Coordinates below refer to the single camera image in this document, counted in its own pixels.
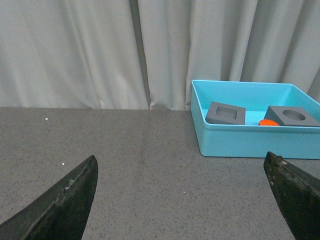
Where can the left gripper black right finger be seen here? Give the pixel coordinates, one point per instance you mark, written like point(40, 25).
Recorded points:
point(297, 194)

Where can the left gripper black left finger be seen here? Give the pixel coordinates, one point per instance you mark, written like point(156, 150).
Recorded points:
point(61, 212)

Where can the gray block with round hole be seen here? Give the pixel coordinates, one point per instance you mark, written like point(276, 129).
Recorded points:
point(292, 116)

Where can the orange cylinder part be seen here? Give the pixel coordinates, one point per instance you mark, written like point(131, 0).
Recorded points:
point(267, 122)

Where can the gray block with square hole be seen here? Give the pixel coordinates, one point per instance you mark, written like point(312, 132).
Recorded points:
point(225, 114)

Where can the light blue plastic box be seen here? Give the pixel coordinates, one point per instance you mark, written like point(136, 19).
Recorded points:
point(252, 140)

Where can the white curtain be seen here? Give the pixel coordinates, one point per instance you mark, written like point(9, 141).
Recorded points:
point(144, 54)

